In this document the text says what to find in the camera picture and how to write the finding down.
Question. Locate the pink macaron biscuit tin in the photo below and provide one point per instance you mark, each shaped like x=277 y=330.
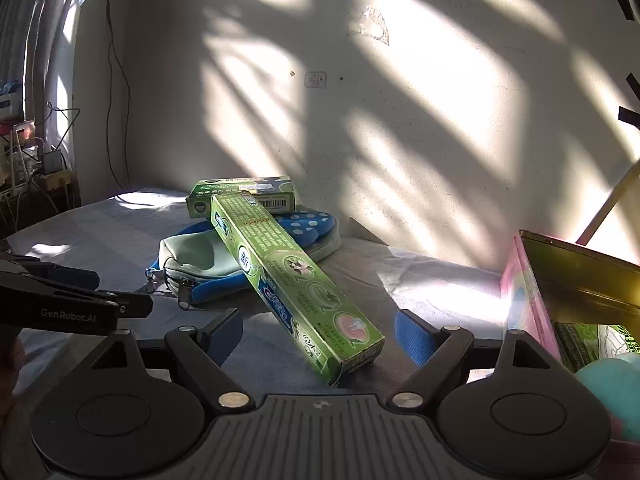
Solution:
x=547 y=280

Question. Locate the white wall socket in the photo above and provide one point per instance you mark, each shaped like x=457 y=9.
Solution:
x=315 y=80

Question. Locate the green box inside tin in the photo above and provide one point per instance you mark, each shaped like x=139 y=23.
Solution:
x=581 y=344

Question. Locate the long green toothpaste box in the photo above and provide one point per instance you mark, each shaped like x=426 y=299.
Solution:
x=327 y=327

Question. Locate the teal plush toy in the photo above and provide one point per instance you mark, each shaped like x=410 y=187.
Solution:
x=615 y=382

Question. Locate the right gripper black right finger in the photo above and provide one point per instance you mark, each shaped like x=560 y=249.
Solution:
x=457 y=371

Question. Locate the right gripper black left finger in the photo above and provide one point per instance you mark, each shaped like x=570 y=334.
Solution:
x=177 y=374

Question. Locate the person's left hand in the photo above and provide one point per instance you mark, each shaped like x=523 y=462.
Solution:
x=12 y=360

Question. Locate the teal zipper pouch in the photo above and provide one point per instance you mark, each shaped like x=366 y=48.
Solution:
x=195 y=268

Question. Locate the cluttered side shelf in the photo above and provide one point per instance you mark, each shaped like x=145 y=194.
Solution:
x=37 y=179

